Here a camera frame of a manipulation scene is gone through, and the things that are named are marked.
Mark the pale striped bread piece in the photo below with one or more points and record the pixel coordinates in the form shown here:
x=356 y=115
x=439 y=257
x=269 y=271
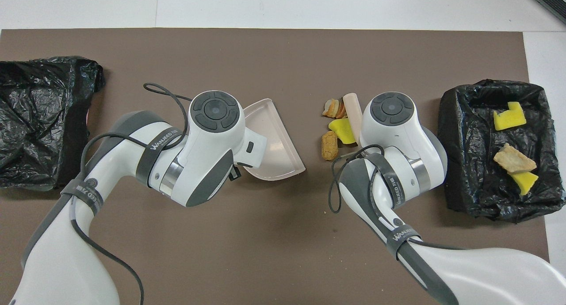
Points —
x=330 y=107

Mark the beige hand brush black bristles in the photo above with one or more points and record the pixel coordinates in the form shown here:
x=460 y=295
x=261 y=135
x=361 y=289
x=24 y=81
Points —
x=352 y=115

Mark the pale crusty bread chunk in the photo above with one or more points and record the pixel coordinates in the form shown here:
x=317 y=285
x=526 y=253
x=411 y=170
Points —
x=513 y=160

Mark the beige plastic dustpan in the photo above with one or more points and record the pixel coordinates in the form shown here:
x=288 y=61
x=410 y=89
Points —
x=276 y=141

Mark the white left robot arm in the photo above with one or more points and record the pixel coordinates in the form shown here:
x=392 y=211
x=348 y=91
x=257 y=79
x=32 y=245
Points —
x=208 y=141

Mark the plain yellow sponge piece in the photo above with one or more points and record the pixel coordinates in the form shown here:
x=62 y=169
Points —
x=342 y=130

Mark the brown table mat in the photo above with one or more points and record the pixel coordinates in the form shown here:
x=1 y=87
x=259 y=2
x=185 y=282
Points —
x=265 y=252

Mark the yellow green sponge piece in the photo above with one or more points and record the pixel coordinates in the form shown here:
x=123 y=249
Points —
x=524 y=181
x=508 y=118

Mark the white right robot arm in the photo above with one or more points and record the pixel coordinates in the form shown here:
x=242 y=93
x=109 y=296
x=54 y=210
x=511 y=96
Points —
x=398 y=132

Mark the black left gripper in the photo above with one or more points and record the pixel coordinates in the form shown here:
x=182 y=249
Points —
x=235 y=173

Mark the orange striped bread piece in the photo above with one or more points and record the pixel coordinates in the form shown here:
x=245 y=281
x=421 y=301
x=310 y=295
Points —
x=341 y=110

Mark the brown bread roll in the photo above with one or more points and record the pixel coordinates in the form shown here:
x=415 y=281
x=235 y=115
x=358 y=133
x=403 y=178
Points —
x=329 y=146

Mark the bin lined with black bag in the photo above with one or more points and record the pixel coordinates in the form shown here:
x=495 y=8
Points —
x=35 y=110
x=468 y=163

